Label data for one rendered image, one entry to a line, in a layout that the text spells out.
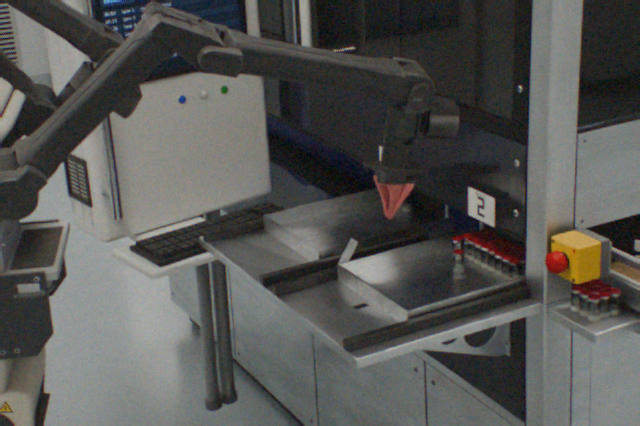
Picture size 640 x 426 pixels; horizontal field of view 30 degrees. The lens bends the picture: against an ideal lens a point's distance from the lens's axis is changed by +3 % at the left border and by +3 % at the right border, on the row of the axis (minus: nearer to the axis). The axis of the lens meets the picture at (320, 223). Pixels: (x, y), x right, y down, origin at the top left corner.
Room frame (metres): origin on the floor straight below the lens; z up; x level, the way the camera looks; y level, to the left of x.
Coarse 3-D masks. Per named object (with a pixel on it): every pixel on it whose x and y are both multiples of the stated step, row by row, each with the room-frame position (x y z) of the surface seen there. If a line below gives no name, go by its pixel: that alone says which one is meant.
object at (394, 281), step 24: (432, 240) 2.28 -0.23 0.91; (360, 264) 2.20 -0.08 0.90; (384, 264) 2.22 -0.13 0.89; (408, 264) 2.23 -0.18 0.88; (432, 264) 2.23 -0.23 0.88; (480, 264) 2.21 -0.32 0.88; (360, 288) 2.10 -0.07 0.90; (384, 288) 2.12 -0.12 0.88; (408, 288) 2.11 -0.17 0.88; (432, 288) 2.11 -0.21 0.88; (456, 288) 2.10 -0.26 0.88; (480, 288) 2.10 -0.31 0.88; (504, 288) 2.05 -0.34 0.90; (408, 312) 1.95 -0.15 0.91
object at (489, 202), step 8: (472, 192) 2.21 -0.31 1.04; (480, 192) 2.19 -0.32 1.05; (472, 200) 2.21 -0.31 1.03; (480, 200) 2.18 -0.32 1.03; (488, 200) 2.16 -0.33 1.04; (472, 208) 2.21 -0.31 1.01; (480, 208) 2.18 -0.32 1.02; (488, 208) 2.16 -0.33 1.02; (472, 216) 2.21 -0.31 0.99; (480, 216) 2.18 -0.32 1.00; (488, 216) 2.16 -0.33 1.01; (488, 224) 2.16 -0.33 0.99
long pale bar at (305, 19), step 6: (300, 0) 2.67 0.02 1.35; (306, 0) 2.67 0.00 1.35; (300, 6) 2.67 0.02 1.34; (306, 6) 2.67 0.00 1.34; (300, 12) 2.67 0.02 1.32; (306, 12) 2.67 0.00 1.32; (300, 18) 2.67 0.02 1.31; (306, 18) 2.66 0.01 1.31; (300, 24) 2.67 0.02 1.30; (306, 24) 2.66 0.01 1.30; (306, 30) 2.66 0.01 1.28; (306, 36) 2.66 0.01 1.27; (312, 36) 2.68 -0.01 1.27; (306, 42) 2.66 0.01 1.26; (312, 42) 2.67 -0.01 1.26
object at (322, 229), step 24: (360, 192) 2.59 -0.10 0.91; (264, 216) 2.47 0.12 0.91; (288, 216) 2.50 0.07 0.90; (312, 216) 2.53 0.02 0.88; (336, 216) 2.53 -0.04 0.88; (360, 216) 2.52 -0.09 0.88; (384, 216) 2.51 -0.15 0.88; (408, 216) 2.50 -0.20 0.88; (288, 240) 2.37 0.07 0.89; (312, 240) 2.39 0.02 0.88; (336, 240) 2.38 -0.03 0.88; (360, 240) 2.30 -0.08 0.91; (384, 240) 2.32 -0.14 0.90
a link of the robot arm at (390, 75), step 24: (216, 24) 1.94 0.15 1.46; (216, 48) 1.84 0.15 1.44; (240, 48) 1.86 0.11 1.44; (264, 48) 1.89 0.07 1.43; (288, 48) 1.91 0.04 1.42; (312, 48) 1.94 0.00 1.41; (216, 72) 1.84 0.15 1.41; (240, 72) 1.88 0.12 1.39; (264, 72) 1.89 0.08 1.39; (288, 72) 1.90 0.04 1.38; (312, 72) 1.92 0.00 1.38; (336, 72) 1.93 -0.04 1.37; (360, 72) 1.94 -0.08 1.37; (384, 72) 1.95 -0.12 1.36; (408, 72) 1.97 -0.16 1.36; (384, 96) 1.96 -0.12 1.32; (408, 96) 1.97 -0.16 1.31; (432, 96) 1.98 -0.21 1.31
